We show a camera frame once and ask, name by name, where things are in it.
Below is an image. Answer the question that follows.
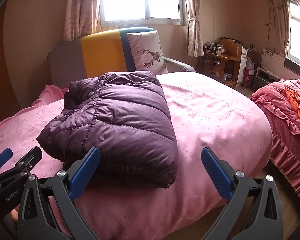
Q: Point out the pink curtain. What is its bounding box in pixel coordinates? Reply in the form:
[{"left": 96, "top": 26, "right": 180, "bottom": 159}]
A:
[
  {"left": 185, "top": 0, "right": 204, "bottom": 57},
  {"left": 63, "top": 0, "right": 100, "bottom": 42}
]

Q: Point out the right pink curtain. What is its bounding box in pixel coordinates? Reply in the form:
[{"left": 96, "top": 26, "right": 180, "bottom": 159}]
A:
[{"left": 185, "top": 0, "right": 204, "bottom": 57}]

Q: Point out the wooden desk with clutter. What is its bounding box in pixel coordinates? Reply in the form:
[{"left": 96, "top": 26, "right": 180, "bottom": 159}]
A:
[{"left": 199, "top": 39, "right": 257, "bottom": 88}]

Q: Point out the side window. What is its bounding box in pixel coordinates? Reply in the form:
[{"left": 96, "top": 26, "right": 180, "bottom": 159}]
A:
[{"left": 287, "top": 0, "right": 300, "bottom": 65}]

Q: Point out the low grey side shelf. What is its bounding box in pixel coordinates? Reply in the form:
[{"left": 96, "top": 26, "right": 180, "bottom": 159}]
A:
[{"left": 253, "top": 67, "right": 281, "bottom": 89}]

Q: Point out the person left hand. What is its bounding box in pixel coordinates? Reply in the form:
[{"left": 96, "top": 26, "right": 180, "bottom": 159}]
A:
[{"left": 11, "top": 209, "right": 19, "bottom": 223}]

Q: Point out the red white shopping bag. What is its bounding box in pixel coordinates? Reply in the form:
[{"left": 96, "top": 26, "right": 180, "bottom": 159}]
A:
[{"left": 242, "top": 57, "right": 255, "bottom": 88}]

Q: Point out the white deer print pillow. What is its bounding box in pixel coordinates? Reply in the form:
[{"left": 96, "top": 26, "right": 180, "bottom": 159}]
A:
[{"left": 127, "top": 30, "right": 168, "bottom": 75}]

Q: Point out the grey metal bed rail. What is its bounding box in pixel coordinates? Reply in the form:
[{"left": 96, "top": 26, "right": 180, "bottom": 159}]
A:
[{"left": 164, "top": 57, "right": 196, "bottom": 73}]

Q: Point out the purple quilted down jacket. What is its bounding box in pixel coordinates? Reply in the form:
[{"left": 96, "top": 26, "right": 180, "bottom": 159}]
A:
[{"left": 37, "top": 71, "right": 178, "bottom": 189}]

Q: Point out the bright bedroom window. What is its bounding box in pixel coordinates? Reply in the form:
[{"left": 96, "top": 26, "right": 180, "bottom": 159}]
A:
[{"left": 100, "top": 0, "right": 185, "bottom": 28}]

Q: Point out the far side curtain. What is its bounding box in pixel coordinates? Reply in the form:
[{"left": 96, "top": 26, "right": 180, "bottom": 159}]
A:
[{"left": 272, "top": 0, "right": 290, "bottom": 57}]

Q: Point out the left pink curtain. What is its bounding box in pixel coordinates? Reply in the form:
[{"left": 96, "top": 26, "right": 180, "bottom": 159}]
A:
[{"left": 63, "top": 0, "right": 100, "bottom": 42}]

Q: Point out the pink bed duvet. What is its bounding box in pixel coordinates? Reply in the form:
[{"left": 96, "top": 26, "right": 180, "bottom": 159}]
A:
[{"left": 0, "top": 71, "right": 273, "bottom": 240}]

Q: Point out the grey yellow blue headboard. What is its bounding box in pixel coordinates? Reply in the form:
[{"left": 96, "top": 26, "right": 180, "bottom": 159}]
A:
[{"left": 47, "top": 27, "right": 154, "bottom": 88}]

